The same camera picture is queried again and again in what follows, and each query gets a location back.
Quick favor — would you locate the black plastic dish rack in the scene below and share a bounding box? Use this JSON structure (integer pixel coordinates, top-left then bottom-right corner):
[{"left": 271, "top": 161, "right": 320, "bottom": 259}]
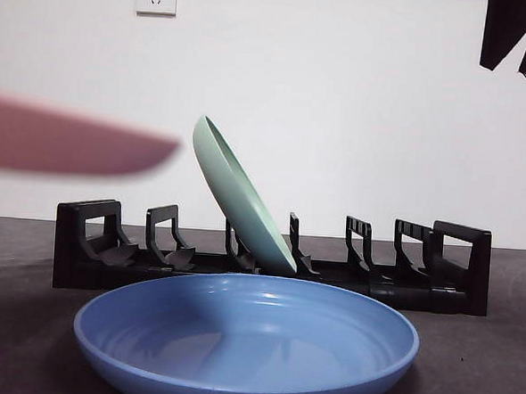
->
[{"left": 51, "top": 195, "right": 495, "bottom": 318}]

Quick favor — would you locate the pink plate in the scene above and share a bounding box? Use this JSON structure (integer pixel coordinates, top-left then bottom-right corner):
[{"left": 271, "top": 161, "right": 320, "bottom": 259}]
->
[{"left": 0, "top": 93, "right": 185, "bottom": 183}]

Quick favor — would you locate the pale green plate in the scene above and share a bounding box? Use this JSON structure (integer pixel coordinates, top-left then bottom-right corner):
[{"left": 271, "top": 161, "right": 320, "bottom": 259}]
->
[{"left": 184, "top": 113, "right": 307, "bottom": 277}]

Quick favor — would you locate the blue plate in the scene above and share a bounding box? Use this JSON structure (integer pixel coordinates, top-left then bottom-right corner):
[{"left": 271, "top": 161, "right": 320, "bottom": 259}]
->
[{"left": 69, "top": 262, "right": 424, "bottom": 394}]

